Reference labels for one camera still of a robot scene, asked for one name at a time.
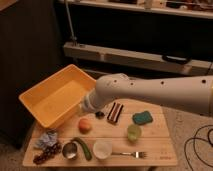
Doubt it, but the green pepper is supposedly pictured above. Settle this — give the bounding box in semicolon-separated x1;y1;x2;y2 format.
73;137;92;161

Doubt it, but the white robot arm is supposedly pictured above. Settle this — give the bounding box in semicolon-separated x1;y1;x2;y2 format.
80;73;213;118

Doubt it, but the metal measuring cup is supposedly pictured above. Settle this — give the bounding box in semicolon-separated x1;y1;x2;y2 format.
62;142;77;159

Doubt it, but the green plastic cup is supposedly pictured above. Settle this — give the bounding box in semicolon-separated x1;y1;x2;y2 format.
127;124;142;142

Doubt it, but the black-headed brush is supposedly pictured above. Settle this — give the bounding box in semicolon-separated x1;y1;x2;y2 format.
95;111;105;119

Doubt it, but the striped chocolate wafer block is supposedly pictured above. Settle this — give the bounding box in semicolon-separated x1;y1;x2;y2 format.
107;102;124;124

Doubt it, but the yellow plastic bin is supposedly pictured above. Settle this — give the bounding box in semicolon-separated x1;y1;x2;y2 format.
19;64;96;129

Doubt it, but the white bowl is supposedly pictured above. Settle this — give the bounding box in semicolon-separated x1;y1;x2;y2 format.
93;140;112;160

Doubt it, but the teal sponge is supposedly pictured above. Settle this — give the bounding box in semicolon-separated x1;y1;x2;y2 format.
132;111;153;125

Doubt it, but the crumpled blue cloth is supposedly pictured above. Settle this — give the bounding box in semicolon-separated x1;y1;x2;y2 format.
34;131;58;150

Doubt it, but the purple grape bunch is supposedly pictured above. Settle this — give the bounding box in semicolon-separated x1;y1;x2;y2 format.
33;142;62;165

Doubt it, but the metal fork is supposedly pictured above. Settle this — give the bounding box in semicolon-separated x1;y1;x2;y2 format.
112;152;147;158

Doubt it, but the metal pole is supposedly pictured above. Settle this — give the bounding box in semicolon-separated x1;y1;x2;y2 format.
64;0;77;46

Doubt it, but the wooden shelf rail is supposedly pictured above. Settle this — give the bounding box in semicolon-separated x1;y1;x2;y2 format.
63;42;213;77

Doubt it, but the black floor cable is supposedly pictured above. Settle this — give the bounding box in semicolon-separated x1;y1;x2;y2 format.
183;124;213;171

